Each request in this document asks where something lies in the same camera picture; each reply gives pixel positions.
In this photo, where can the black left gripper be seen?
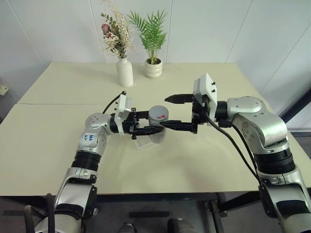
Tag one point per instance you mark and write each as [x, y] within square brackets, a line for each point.
[133, 120]

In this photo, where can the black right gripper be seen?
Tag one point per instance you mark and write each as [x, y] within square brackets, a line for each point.
[198, 114]

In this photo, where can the grey jar lid red mark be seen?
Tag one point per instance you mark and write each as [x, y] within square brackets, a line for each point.
[158, 112]

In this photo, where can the clear plastic jar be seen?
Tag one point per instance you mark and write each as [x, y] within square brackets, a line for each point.
[158, 138]

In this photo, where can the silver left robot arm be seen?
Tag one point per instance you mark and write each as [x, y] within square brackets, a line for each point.
[90, 143]

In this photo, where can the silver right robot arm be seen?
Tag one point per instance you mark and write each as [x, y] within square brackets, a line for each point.
[262, 126]

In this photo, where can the clear plastic box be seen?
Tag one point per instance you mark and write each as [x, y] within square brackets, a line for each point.
[143, 144]

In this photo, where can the white ribbed plant pot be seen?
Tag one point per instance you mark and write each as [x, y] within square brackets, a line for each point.
[153, 69]

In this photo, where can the white ceramic vase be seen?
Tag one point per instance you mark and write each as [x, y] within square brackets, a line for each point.
[125, 72]

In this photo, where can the green palm plant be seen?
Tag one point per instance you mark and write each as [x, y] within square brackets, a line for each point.
[151, 34]

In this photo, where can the dried flower bouquet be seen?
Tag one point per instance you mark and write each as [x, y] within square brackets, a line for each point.
[117, 36]

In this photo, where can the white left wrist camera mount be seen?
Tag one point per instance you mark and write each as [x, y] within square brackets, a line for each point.
[122, 104]

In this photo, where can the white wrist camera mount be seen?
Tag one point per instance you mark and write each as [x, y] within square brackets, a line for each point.
[206, 85]
[122, 104]

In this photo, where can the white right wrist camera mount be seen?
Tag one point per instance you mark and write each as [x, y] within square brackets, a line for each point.
[206, 85]

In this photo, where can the beige wall box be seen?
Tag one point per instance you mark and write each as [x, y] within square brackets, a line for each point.
[3, 88]

